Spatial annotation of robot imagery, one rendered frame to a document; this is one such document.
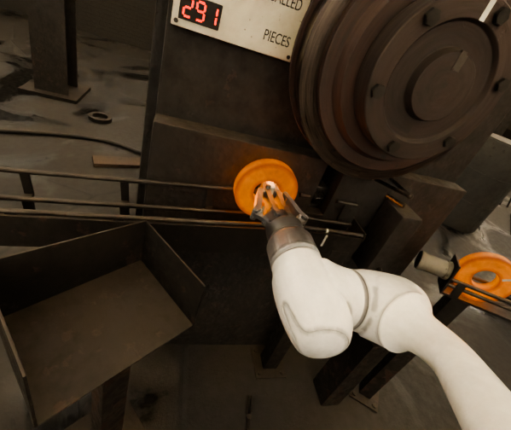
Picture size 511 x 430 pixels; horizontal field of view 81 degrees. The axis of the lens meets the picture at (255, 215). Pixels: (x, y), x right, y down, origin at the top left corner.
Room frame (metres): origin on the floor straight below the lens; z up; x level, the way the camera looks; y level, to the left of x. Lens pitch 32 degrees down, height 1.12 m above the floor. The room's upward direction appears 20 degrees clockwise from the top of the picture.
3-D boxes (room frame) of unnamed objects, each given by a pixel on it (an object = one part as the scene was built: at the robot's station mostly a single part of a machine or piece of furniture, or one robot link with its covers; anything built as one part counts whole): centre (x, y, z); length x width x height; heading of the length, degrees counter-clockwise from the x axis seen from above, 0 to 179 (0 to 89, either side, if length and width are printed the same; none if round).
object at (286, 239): (0.44, -0.09, 0.79); 0.09 x 0.06 x 0.09; 111
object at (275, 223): (0.51, -0.06, 0.80); 0.09 x 0.08 x 0.07; 21
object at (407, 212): (0.83, -0.40, 0.68); 0.11 x 0.08 x 0.24; 21
